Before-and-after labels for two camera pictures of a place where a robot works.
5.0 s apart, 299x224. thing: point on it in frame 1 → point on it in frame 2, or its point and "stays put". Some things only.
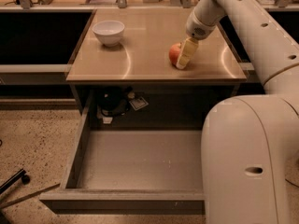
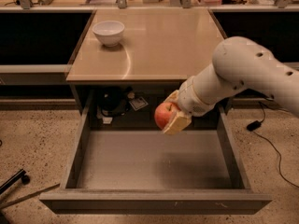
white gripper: x=199 y=27 → x=191 y=99
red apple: x=174 y=53 → x=164 y=113
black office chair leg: x=25 y=179 stays put
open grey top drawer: x=131 y=172 stays put
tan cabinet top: x=121 y=64 stays put
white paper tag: x=138 y=103 stays put
